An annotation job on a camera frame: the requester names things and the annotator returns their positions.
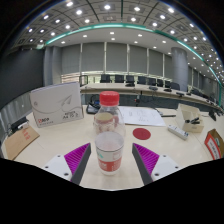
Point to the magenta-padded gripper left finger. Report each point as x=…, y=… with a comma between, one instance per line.
x=77, y=156

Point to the clear red-capped water bottle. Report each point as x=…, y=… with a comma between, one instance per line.
x=109, y=150

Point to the open brown cardboard box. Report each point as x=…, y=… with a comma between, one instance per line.
x=213, y=145

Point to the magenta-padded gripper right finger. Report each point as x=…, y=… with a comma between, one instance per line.
x=146, y=157

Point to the white remote control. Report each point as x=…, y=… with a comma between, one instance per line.
x=178, y=131

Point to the brown paper envelope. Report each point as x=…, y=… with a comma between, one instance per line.
x=20, y=141

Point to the black clip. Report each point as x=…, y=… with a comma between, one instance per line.
x=194, y=120

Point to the flat round red coaster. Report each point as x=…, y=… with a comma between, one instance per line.
x=141, y=133

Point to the ceiling lights group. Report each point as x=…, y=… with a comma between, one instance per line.
x=106, y=7

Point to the black pen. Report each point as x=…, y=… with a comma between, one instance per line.
x=168, y=116

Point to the long curved conference desk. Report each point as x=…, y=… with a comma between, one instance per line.
x=156, y=96

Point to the row of black chairs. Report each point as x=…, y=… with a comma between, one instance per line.
x=130, y=79

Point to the white printed paper sheet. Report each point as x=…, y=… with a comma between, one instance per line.
x=141, y=116

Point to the white paper ream box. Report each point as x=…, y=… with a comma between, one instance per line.
x=55, y=105

